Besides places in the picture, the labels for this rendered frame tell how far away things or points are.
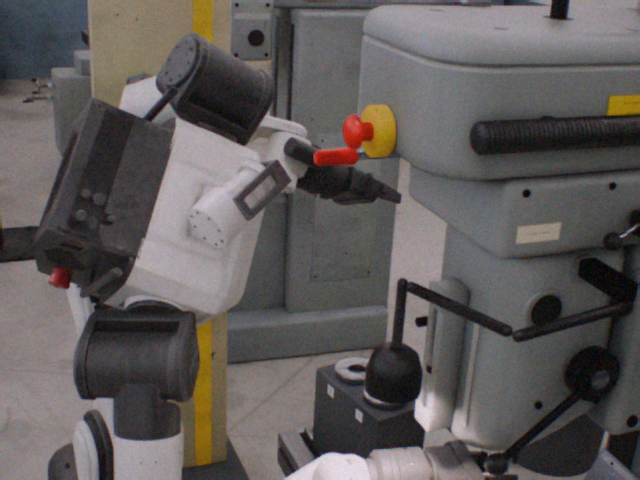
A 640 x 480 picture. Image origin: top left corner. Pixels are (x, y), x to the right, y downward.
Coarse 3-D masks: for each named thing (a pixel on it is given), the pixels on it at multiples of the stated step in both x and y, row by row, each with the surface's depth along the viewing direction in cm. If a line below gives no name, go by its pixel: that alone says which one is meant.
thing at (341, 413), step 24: (360, 360) 179; (336, 384) 172; (360, 384) 172; (336, 408) 173; (360, 408) 165; (384, 408) 164; (408, 408) 165; (336, 432) 174; (360, 432) 167; (384, 432) 162; (408, 432) 166; (360, 456) 168
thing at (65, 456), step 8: (64, 448) 207; (72, 448) 206; (56, 456) 206; (64, 456) 204; (72, 456) 203; (48, 464) 207; (56, 464) 204; (64, 464) 202; (72, 464) 201; (48, 472) 206; (56, 472) 202; (64, 472) 200; (72, 472) 199
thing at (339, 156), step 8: (320, 152) 109; (328, 152) 110; (336, 152) 110; (344, 152) 110; (352, 152) 110; (360, 152) 111; (392, 152) 113; (320, 160) 109; (328, 160) 109; (336, 160) 110; (344, 160) 110; (352, 160) 111
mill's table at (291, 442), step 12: (288, 432) 188; (300, 432) 190; (312, 432) 189; (288, 444) 184; (300, 444) 184; (312, 444) 186; (288, 456) 183; (300, 456) 180; (312, 456) 180; (288, 468) 184; (300, 468) 176
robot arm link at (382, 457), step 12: (336, 456) 126; (348, 456) 126; (372, 456) 124; (384, 456) 123; (396, 456) 123; (324, 468) 123; (336, 468) 121; (348, 468) 120; (360, 468) 121; (372, 468) 122; (384, 468) 121; (396, 468) 122
